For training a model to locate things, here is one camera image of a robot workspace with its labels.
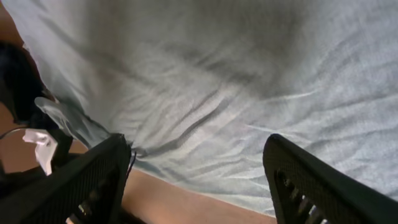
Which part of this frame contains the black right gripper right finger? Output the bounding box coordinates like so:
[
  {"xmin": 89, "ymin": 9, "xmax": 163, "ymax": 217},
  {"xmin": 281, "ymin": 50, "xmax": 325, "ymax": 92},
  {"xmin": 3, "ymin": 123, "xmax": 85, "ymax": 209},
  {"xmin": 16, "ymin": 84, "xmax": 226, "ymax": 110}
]
[{"xmin": 262, "ymin": 134, "xmax": 397, "ymax": 224}]

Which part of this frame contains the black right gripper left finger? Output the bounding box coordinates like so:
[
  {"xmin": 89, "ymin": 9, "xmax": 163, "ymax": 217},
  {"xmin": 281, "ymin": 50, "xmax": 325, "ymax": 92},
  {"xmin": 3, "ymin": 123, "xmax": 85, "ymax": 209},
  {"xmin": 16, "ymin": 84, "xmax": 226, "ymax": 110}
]
[{"xmin": 1, "ymin": 134, "xmax": 136, "ymax": 223}]

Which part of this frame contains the light blue t-shirt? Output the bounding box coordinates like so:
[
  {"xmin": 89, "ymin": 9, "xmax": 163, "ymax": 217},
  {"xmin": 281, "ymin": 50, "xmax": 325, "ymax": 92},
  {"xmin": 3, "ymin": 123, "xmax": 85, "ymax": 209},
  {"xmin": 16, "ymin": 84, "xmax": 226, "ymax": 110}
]
[{"xmin": 4, "ymin": 0, "xmax": 397, "ymax": 215}]

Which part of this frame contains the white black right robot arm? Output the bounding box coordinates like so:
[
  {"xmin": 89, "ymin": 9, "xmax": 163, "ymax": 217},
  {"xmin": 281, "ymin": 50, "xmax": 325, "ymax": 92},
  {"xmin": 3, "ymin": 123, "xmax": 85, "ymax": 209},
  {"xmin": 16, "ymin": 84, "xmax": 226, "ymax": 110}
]
[{"xmin": 1, "ymin": 42, "xmax": 397, "ymax": 223}]

